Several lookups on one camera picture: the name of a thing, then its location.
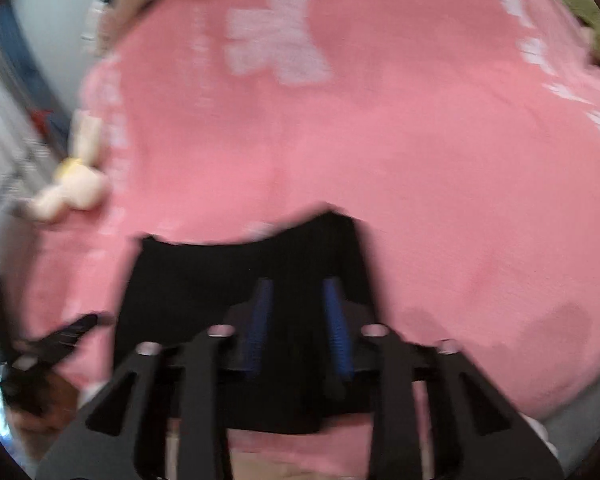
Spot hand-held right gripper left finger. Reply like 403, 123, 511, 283
34, 277, 276, 480

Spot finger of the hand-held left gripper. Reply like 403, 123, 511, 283
15, 312, 100, 368

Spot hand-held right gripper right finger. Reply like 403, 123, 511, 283
321, 276, 566, 480

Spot black pants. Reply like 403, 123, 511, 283
117, 204, 381, 435

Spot cream bunny plush toy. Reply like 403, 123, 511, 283
27, 109, 108, 222

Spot pink bow-print blanket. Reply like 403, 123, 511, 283
10, 0, 600, 466

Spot white patterned sheer curtain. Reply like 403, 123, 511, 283
0, 45, 66, 226

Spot blue curtain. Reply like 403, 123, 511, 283
0, 5, 78, 131

